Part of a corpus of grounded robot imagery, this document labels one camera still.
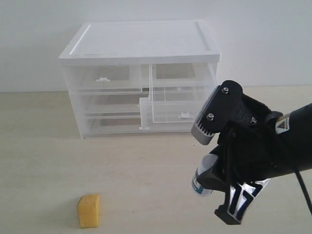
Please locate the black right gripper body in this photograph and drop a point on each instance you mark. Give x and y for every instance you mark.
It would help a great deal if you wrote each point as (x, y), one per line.
(248, 149)

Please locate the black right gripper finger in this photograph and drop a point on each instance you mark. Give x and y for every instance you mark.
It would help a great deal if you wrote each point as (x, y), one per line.
(217, 170)
(238, 198)

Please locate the white bottle blue label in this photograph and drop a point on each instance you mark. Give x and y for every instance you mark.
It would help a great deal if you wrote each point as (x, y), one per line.
(206, 163)

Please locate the clear drawer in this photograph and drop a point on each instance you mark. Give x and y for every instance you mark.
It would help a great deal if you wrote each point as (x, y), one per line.
(107, 78)
(116, 103)
(128, 123)
(177, 92)

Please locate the yellow cheese wedge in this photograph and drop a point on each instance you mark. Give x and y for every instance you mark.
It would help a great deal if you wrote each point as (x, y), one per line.
(88, 211)

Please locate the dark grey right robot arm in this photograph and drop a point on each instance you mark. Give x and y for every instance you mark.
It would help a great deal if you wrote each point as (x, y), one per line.
(294, 132)

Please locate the white plastic drawer cabinet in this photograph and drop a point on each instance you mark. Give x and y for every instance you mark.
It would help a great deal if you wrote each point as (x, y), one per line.
(134, 43)

